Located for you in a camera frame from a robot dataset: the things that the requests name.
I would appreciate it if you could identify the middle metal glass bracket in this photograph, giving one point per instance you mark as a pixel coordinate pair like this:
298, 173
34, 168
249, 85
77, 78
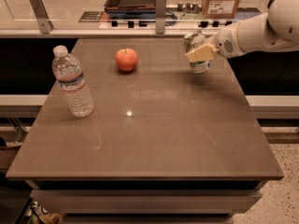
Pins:
160, 17

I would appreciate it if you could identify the glass barrier panel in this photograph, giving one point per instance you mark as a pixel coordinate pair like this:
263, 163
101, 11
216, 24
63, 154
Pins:
82, 18

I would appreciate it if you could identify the left metal glass bracket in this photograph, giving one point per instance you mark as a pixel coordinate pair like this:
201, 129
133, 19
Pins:
43, 21

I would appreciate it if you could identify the metal glass bracket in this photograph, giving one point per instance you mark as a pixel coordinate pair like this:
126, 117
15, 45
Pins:
43, 21
160, 17

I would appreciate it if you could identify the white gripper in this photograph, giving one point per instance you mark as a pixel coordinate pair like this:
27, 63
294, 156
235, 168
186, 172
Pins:
226, 41

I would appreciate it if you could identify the brown cardboard box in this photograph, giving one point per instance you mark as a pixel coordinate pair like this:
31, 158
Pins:
219, 8

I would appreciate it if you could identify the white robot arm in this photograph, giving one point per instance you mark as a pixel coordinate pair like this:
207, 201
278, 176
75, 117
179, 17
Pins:
276, 30

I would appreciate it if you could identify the white green 7up can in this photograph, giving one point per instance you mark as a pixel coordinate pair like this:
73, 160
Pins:
192, 41

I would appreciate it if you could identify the clear plastic water bottle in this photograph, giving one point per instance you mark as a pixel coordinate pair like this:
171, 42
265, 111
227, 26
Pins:
69, 73

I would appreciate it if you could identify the red apple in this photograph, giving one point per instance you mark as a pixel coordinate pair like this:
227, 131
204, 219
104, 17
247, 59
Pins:
126, 59

